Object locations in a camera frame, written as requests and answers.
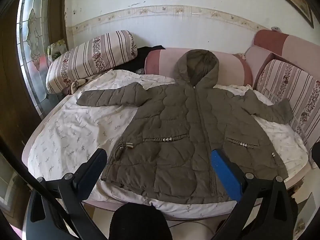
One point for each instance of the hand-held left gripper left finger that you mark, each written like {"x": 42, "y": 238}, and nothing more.
{"x": 92, "y": 172}

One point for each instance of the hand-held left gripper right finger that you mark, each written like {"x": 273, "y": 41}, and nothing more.
{"x": 225, "y": 175}

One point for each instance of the olive quilted hooded jacket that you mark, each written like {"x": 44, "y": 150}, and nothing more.
{"x": 175, "y": 130}

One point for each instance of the white leaf-print bed sheet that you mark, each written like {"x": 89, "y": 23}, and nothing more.
{"x": 70, "y": 135}

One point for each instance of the black bar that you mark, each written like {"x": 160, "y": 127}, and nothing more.
{"x": 25, "y": 180}

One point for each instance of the person's left leg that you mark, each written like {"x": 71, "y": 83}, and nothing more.
{"x": 140, "y": 222}

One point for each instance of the beige knotted cloth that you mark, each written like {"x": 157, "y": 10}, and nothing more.
{"x": 77, "y": 83}

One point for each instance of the striped floral back cushion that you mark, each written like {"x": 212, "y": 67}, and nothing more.
{"x": 295, "y": 92}

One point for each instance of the striped floral bolster pillow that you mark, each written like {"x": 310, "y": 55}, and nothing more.
{"x": 87, "y": 57}

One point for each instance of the beige crumpled cloth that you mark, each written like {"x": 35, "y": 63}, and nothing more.
{"x": 240, "y": 55}

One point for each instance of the black cloth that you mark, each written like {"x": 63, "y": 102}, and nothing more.
{"x": 140, "y": 60}

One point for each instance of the floral printed box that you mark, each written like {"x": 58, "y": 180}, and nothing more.
{"x": 57, "y": 48}

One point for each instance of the pink quilted bolster cushion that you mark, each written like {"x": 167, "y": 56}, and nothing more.
{"x": 162, "y": 62}

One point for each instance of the stained glass door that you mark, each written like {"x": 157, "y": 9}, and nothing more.
{"x": 32, "y": 42}

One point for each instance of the pink sofa backrest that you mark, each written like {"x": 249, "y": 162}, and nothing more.
{"x": 295, "y": 45}

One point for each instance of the small grey cloth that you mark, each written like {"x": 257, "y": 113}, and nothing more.
{"x": 275, "y": 28}

